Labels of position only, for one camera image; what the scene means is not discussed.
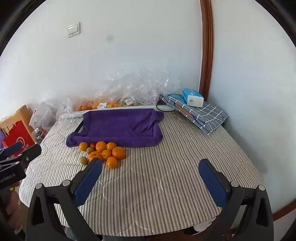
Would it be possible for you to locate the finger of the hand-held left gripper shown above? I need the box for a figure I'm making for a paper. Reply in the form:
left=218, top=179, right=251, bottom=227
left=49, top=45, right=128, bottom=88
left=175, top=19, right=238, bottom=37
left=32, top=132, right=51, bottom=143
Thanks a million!
left=0, top=141, right=23, bottom=158
left=14, top=144, right=42, bottom=166

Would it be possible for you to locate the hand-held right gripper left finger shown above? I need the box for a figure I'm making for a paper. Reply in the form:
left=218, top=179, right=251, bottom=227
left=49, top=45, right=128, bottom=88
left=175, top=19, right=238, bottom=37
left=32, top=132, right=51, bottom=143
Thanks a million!
left=26, top=158, right=103, bottom=241

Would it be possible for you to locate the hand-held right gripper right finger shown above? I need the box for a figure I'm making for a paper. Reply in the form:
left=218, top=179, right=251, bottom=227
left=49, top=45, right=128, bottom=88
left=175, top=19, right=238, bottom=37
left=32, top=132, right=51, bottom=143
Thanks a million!
left=183, top=158, right=274, bottom=241

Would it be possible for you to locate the black-edged tray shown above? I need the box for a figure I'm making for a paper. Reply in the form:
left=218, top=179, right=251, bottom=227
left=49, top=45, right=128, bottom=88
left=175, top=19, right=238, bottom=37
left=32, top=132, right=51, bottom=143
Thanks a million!
left=73, top=117, right=85, bottom=135

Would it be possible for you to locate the purple towel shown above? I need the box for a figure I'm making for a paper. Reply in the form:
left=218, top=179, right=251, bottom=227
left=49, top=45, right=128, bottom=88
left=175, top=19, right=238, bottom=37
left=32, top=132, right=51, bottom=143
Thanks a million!
left=66, top=108, right=164, bottom=148

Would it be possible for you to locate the person's left hand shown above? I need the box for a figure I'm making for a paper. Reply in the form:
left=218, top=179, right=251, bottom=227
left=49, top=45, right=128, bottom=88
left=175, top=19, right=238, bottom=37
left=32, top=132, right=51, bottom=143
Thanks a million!
left=6, top=183, right=22, bottom=234

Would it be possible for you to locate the red paper bag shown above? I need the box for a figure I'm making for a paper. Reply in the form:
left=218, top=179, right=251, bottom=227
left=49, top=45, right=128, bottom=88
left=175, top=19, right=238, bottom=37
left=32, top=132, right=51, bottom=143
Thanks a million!
left=1, top=120, right=36, bottom=156

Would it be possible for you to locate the plastic bottle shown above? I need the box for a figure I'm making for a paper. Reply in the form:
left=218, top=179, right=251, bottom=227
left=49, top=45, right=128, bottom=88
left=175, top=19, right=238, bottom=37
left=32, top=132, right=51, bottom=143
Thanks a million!
left=33, top=128, right=48, bottom=143

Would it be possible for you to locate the orange with green stem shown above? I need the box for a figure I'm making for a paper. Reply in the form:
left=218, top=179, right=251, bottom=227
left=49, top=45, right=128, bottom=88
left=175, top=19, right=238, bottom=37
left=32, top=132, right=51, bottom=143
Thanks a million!
left=88, top=151, right=102, bottom=163

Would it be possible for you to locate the brown paper bag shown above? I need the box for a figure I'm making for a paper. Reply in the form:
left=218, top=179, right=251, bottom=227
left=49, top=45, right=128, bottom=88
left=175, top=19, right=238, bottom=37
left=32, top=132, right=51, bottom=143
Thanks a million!
left=0, top=105, right=34, bottom=135

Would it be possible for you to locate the white plastic bag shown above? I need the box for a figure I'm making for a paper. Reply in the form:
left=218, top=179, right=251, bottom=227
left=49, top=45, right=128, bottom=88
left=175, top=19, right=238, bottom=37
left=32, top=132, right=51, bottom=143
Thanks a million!
left=29, top=101, right=57, bottom=131

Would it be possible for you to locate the grey striped blanket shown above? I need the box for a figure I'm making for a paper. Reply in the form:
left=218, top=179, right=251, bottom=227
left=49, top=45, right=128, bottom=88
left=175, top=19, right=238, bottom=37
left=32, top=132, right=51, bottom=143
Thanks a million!
left=18, top=109, right=264, bottom=234

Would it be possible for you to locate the folded grey checkered cloth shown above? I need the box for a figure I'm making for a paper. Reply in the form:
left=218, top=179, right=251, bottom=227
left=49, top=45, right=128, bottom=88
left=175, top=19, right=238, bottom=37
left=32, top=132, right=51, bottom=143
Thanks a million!
left=159, top=93, right=229, bottom=135

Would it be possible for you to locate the clear plastic bag of oranges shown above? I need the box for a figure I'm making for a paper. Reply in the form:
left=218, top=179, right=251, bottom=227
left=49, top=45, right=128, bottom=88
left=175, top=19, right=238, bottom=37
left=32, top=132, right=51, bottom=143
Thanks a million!
left=57, top=88, right=121, bottom=116

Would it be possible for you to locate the blue and white box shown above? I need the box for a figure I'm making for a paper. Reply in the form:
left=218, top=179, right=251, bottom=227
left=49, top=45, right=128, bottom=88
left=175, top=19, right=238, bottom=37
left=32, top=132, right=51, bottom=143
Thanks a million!
left=182, top=88, right=204, bottom=107

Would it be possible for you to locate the clear plastic bag of kiwis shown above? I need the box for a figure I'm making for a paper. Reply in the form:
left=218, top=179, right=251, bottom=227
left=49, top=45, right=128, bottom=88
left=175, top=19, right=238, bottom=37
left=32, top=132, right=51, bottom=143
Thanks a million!
left=97, top=65, right=181, bottom=109

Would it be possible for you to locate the white wall switch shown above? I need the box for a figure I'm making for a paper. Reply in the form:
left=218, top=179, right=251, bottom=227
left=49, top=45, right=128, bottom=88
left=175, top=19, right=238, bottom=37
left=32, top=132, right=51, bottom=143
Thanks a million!
left=67, top=22, right=80, bottom=38

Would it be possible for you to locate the brown wooden door frame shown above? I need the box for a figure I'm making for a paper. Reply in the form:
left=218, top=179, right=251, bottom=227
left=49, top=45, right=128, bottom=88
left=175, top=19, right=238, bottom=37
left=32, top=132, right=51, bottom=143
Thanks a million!
left=199, top=0, right=214, bottom=102

